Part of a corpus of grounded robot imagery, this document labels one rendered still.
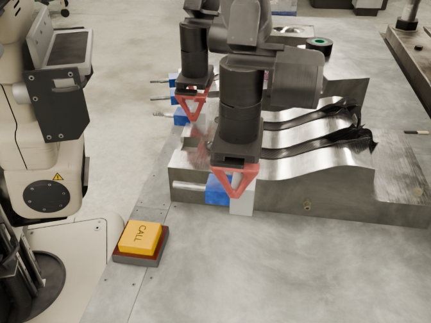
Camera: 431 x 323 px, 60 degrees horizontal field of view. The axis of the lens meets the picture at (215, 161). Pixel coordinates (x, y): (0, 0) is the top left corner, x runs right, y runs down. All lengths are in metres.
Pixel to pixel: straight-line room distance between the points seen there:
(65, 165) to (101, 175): 1.28
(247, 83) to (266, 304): 0.35
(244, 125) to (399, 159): 0.46
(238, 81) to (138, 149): 1.93
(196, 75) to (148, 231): 0.33
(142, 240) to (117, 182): 1.48
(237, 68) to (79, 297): 1.01
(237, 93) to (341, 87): 0.63
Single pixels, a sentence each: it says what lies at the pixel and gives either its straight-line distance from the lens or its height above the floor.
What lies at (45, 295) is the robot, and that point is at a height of 0.27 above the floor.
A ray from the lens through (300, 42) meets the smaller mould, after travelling 1.48.
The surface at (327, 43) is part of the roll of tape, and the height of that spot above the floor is 0.94.
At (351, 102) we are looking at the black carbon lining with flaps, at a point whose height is 0.95.
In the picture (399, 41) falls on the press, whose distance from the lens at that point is 1.84.
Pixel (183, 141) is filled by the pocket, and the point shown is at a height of 0.88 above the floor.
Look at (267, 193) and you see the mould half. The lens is 0.72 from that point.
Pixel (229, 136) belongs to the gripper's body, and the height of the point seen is 1.05.
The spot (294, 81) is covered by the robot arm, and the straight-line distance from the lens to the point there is 0.45.
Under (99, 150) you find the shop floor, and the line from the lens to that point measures 2.40.
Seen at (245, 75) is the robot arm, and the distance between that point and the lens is 0.45.
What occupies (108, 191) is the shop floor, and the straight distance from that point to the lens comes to 2.07.
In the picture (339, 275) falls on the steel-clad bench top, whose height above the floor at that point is 0.80.
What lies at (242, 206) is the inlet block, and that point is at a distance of 0.57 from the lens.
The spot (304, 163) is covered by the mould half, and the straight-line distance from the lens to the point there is 0.71.
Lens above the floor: 1.33
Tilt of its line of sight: 37 degrees down
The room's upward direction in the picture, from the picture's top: straight up
